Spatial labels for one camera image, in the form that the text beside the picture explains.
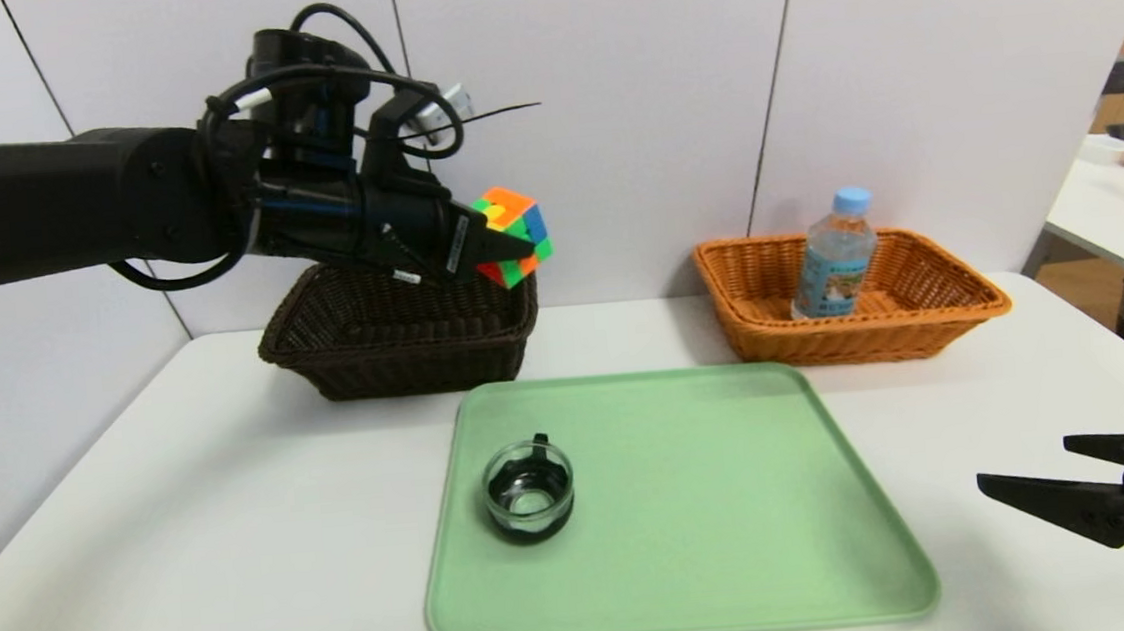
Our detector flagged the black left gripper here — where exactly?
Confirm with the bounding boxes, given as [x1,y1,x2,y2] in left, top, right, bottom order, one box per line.
[359,168,539,294]

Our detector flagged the colourful puzzle cube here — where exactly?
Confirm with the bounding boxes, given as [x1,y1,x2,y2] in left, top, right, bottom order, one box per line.
[468,182,557,292]

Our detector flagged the glass cup with black holder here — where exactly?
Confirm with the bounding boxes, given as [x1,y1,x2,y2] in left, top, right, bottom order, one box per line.
[478,431,581,549]

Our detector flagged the clear water bottle blue cap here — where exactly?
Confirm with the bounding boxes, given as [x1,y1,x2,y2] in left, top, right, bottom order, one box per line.
[781,184,884,322]

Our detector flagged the dark brown wicker basket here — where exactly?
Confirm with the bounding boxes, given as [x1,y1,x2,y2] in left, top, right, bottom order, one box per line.
[251,240,546,408]

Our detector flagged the orange wicker basket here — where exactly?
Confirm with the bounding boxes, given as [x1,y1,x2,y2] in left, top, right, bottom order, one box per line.
[693,216,1017,378]

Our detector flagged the white background table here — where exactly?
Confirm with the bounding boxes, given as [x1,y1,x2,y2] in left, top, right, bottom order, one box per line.
[1038,133,1124,310]

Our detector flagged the light green plastic tray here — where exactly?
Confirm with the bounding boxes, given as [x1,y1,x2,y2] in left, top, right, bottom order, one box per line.
[407,347,944,631]

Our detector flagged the thin black cable tie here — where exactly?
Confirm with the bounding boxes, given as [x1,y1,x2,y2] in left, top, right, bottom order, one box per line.
[426,102,543,136]

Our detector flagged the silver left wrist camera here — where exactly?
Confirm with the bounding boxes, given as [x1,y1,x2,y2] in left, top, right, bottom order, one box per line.
[399,84,477,148]

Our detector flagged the black camera cable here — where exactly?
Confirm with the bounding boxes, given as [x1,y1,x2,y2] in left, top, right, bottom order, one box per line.
[87,0,479,297]

